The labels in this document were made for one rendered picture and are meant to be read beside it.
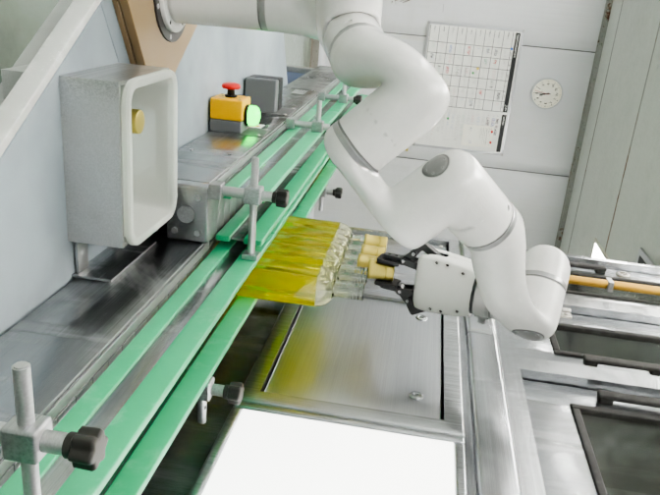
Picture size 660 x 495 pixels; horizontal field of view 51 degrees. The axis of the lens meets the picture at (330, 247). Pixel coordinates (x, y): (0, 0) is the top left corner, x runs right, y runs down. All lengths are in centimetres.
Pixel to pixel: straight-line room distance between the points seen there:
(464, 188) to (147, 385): 43
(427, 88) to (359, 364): 52
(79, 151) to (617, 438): 92
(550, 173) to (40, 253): 660
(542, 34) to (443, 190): 624
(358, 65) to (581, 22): 625
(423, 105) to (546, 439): 58
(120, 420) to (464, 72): 646
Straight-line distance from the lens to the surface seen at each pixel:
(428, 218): 87
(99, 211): 97
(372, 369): 118
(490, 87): 706
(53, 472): 70
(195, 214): 113
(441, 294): 115
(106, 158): 94
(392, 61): 88
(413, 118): 88
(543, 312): 103
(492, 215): 91
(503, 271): 96
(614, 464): 118
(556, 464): 113
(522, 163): 723
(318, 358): 119
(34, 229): 93
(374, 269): 118
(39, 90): 92
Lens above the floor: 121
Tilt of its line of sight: 6 degrees down
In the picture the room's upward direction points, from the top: 97 degrees clockwise
